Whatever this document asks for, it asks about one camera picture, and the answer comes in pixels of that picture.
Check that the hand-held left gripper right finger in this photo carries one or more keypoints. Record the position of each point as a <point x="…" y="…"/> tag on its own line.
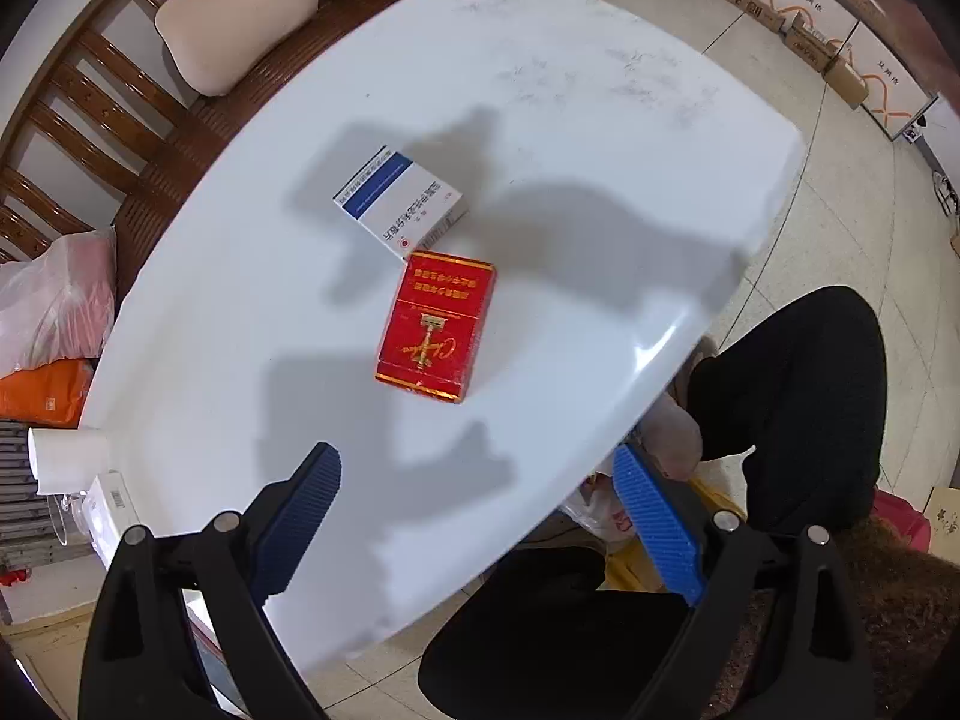
<point x="660" y="525"/>

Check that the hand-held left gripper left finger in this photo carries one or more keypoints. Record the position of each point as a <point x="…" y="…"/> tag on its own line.
<point x="300" y="517"/>

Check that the white plastic bag red print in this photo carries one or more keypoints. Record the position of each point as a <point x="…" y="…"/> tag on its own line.
<point x="600" y="514"/>

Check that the red cigarette pack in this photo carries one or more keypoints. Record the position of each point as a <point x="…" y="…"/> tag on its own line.
<point x="435" y="330"/>

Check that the yellow plastic stool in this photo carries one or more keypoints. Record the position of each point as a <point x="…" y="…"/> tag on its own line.
<point x="637" y="570"/>

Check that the beige shoe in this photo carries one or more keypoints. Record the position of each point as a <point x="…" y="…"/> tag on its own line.
<point x="671" y="439"/>

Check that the person's black pants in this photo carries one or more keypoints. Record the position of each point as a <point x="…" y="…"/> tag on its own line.
<point x="795" y="405"/>

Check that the small white barcode box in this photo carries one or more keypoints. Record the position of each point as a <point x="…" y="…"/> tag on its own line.
<point x="112" y="502"/>

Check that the white paper roll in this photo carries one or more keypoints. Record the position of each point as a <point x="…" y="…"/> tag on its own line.
<point x="67" y="461"/>

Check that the red plastic stool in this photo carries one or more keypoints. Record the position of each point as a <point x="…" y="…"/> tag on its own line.
<point x="904" y="521"/>

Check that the row of cardboard boxes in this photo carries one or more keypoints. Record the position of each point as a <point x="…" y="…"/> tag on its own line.
<point x="817" y="45"/>

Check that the white blue medicine box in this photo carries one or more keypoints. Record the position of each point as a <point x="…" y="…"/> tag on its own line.
<point x="390" y="202"/>

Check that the brown fuzzy garment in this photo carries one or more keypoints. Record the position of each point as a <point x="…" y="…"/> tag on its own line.
<point x="900" y="615"/>

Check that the beige cushion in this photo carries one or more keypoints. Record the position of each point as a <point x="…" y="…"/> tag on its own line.
<point x="225" y="22"/>

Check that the orange bag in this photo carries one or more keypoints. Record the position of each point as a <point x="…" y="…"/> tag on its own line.
<point x="45" y="394"/>

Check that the grey slatted rack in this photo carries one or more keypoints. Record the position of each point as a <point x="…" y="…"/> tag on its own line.
<point x="15" y="510"/>

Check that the pink white plastic bag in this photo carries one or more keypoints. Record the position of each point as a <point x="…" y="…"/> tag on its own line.
<point x="52" y="300"/>

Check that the white orange-patterned display board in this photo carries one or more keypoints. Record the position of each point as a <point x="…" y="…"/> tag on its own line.
<point x="892" y="82"/>

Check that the wooden chair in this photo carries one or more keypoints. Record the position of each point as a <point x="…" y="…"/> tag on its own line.
<point x="112" y="67"/>

